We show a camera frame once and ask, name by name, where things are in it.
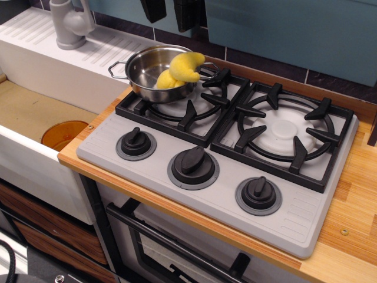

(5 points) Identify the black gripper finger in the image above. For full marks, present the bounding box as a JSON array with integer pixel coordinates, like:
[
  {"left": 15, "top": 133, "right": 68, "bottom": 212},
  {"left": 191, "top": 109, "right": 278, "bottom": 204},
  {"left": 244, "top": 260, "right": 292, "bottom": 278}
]
[
  {"left": 141, "top": 0, "right": 167, "bottom": 24},
  {"left": 173, "top": 0, "right": 203, "bottom": 33}
]

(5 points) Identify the yellow stuffed duck toy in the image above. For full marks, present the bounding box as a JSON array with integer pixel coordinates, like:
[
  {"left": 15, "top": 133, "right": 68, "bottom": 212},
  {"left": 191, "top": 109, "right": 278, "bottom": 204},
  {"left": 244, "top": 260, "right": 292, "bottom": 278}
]
[{"left": 156, "top": 52, "right": 206, "bottom": 89}]

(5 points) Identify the stainless steel pot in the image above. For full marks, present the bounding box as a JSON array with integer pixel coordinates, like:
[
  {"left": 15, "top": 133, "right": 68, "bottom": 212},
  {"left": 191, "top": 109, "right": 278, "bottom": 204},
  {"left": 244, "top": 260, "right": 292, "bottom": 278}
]
[{"left": 108, "top": 45, "right": 220, "bottom": 104}]

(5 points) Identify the right black stove knob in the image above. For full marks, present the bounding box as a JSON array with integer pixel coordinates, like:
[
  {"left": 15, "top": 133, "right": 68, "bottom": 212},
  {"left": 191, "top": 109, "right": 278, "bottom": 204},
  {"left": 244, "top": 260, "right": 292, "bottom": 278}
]
[{"left": 235, "top": 176, "right": 283, "bottom": 216}]

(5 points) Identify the grey toy stove top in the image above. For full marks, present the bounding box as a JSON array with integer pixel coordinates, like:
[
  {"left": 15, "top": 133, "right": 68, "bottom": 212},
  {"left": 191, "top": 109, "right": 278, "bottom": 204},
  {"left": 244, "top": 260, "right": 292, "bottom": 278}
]
[{"left": 77, "top": 105, "right": 359, "bottom": 258}]

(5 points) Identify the grey toy faucet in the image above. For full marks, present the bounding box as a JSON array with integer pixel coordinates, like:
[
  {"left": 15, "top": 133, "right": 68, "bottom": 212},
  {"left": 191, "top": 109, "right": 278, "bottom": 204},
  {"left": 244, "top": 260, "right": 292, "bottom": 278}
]
[{"left": 49, "top": 0, "right": 95, "bottom": 50}]

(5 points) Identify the black left burner grate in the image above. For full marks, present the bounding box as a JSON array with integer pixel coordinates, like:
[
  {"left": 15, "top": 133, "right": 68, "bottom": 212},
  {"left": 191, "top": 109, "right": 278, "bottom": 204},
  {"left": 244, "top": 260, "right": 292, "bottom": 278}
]
[{"left": 115, "top": 67, "right": 250, "bottom": 147}]

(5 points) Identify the black burner grate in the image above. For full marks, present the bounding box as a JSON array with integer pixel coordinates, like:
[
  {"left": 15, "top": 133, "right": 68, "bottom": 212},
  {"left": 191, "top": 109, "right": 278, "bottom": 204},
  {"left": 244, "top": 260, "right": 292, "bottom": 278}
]
[
  {"left": 211, "top": 82, "right": 357, "bottom": 193},
  {"left": 115, "top": 67, "right": 250, "bottom": 147}
]

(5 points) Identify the white toy sink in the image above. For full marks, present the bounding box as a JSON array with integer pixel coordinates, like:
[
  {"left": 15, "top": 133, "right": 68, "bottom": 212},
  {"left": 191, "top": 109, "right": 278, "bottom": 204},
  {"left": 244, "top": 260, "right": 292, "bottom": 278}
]
[{"left": 1, "top": 8, "right": 154, "bottom": 225}]

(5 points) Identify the small left black knob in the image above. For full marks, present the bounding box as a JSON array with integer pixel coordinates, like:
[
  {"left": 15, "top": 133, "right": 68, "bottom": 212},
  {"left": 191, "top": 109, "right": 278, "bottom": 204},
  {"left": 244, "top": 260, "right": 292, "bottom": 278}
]
[{"left": 115, "top": 127, "right": 157, "bottom": 162}]

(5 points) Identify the large middle black knob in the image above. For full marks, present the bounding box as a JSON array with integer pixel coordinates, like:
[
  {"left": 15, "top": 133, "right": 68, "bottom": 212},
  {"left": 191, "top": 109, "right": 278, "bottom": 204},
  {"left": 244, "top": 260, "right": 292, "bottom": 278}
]
[{"left": 167, "top": 146, "right": 220, "bottom": 190}]

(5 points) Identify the black right burner grate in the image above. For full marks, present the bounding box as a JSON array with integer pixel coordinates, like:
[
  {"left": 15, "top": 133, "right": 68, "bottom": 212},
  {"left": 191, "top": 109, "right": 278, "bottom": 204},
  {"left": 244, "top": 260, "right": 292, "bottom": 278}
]
[{"left": 211, "top": 82, "right": 357, "bottom": 193}]

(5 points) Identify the wooden drawer front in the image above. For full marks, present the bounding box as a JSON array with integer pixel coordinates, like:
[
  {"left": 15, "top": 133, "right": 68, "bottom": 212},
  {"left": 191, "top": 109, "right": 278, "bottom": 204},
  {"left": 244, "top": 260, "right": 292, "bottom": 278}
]
[{"left": 1, "top": 180, "right": 116, "bottom": 282}]

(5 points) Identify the black oven door handle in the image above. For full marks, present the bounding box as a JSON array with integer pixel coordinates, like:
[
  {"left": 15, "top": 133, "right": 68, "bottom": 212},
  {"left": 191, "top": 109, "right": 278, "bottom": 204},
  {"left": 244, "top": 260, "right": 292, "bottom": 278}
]
[{"left": 105, "top": 199, "right": 250, "bottom": 282}]

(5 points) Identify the black braided cable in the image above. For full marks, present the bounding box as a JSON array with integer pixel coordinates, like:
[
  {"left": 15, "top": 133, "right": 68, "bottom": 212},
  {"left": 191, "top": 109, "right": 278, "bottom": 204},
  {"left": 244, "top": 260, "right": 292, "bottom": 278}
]
[{"left": 0, "top": 239, "right": 16, "bottom": 283}]

